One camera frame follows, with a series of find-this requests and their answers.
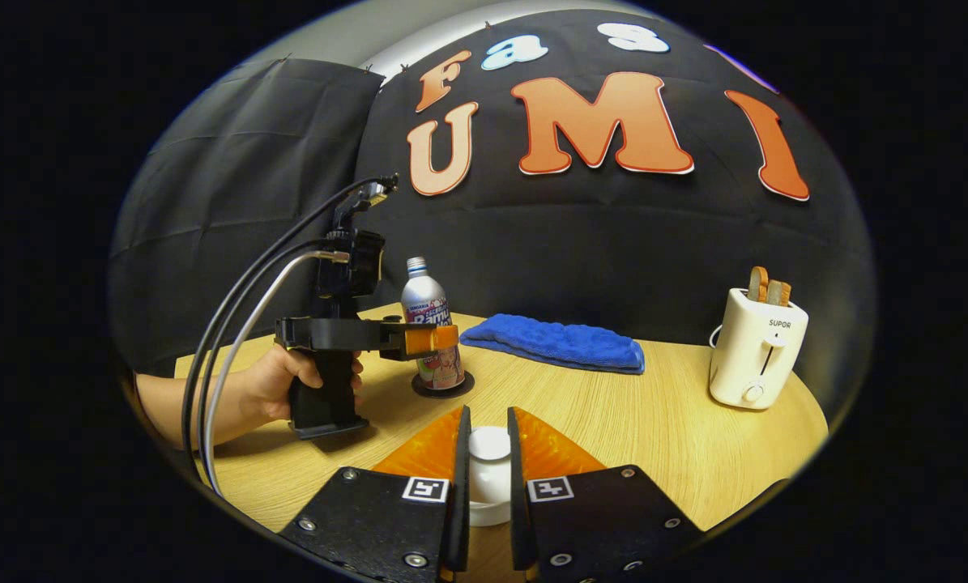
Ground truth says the white toaster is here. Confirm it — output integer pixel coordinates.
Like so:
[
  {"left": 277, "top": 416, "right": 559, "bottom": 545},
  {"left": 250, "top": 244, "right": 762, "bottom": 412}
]
[{"left": 708, "top": 287, "right": 810, "bottom": 411}]

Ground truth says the dark round coaster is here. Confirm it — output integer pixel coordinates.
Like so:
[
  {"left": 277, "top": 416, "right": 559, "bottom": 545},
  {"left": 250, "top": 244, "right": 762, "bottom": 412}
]
[{"left": 411, "top": 370, "right": 476, "bottom": 400}]

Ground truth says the silver water bottle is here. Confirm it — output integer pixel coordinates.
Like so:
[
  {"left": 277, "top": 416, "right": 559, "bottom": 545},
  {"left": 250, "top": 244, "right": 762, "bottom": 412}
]
[{"left": 399, "top": 256, "right": 467, "bottom": 392}]

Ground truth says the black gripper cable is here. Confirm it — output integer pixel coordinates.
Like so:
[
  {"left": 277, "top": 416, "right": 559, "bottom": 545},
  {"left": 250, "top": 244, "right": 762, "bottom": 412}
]
[
  {"left": 179, "top": 180, "right": 389, "bottom": 466},
  {"left": 194, "top": 237, "right": 347, "bottom": 483}
]

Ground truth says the black backdrop cloth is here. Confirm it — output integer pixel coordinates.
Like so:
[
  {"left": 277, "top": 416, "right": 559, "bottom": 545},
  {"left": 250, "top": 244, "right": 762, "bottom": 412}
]
[{"left": 352, "top": 10, "right": 875, "bottom": 422}]

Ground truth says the blue towel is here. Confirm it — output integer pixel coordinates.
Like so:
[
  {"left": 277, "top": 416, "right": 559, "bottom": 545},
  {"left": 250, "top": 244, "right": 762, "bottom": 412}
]
[{"left": 458, "top": 313, "right": 647, "bottom": 376}]

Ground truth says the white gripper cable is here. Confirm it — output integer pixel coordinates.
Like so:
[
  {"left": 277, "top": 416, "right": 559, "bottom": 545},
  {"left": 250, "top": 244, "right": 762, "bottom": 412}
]
[{"left": 203, "top": 249, "right": 352, "bottom": 496}]

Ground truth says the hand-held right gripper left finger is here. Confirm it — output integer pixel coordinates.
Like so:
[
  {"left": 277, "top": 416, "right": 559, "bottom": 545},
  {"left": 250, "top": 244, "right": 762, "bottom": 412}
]
[{"left": 279, "top": 406, "right": 473, "bottom": 583}]

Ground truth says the plain black side cloth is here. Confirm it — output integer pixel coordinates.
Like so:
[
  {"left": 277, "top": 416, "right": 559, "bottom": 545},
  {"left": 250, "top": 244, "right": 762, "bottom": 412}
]
[{"left": 109, "top": 57, "right": 386, "bottom": 378}]

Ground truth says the white teacup lid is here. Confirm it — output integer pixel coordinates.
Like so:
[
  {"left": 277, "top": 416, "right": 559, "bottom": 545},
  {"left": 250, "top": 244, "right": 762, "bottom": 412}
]
[{"left": 467, "top": 426, "right": 514, "bottom": 488}]

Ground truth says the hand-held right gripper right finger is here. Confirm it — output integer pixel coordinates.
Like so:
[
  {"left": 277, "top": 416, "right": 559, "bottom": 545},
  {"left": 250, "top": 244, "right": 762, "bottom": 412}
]
[{"left": 507, "top": 406, "right": 705, "bottom": 583}]

